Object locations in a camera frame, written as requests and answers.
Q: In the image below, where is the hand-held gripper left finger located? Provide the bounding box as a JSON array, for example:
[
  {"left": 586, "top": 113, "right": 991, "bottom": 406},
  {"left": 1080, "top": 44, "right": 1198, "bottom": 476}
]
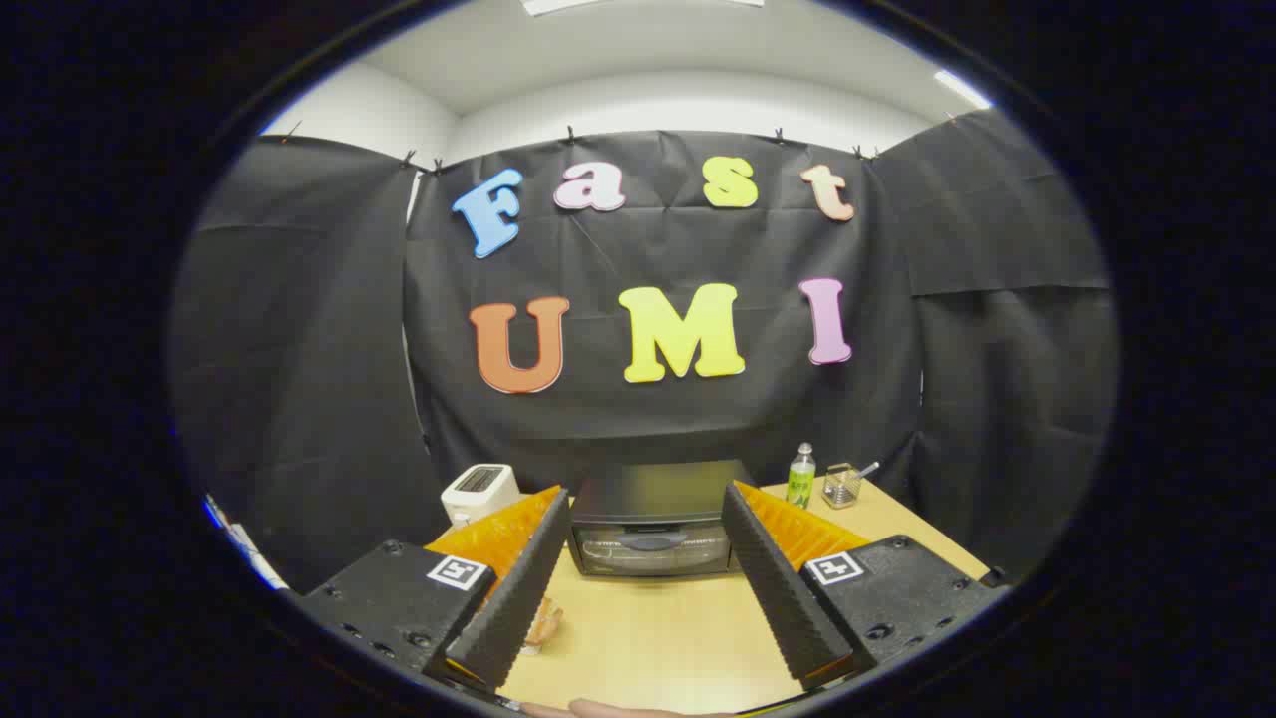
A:
[{"left": 299, "top": 486, "right": 572, "bottom": 694}]

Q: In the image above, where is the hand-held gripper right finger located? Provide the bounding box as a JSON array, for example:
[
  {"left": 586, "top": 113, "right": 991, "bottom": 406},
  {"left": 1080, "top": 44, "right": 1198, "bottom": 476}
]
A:
[{"left": 721, "top": 481, "right": 1008, "bottom": 691}]

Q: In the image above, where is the toast sandwich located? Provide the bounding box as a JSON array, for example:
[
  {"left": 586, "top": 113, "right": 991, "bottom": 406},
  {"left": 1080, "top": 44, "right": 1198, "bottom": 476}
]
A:
[{"left": 523, "top": 596, "right": 565, "bottom": 656}]

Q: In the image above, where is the black toaster oven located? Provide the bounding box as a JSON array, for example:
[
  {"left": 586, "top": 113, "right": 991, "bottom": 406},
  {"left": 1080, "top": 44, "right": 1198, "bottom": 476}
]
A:
[{"left": 566, "top": 459, "right": 759, "bottom": 579}]

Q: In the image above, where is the white toaster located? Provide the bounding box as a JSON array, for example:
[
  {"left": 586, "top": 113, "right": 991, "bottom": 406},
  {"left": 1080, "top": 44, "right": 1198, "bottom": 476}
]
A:
[{"left": 441, "top": 464, "right": 521, "bottom": 528}]

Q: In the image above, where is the green label bottle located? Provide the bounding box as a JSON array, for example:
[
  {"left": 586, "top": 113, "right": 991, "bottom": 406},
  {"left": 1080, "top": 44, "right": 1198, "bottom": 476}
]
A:
[{"left": 786, "top": 443, "right": 816, "bottom": 510}]

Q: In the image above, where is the small ceiling light panel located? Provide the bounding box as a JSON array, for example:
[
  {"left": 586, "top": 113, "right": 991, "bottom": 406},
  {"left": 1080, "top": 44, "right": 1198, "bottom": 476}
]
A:
[{"left": 934, "top": 69, "right": 994, "bottom": 110}]

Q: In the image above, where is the long ceiling light panel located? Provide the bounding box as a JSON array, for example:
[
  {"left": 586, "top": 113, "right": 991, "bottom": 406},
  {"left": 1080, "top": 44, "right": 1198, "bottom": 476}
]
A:
[{"left": 521, "top": 0, "right": 766, "bottom": 17}]

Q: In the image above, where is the wire mesh holder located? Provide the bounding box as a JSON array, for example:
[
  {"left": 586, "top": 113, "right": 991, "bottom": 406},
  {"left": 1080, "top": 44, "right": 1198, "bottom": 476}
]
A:
[{"left": 822, "top": 462, "right": 864, "bottom": 510}]

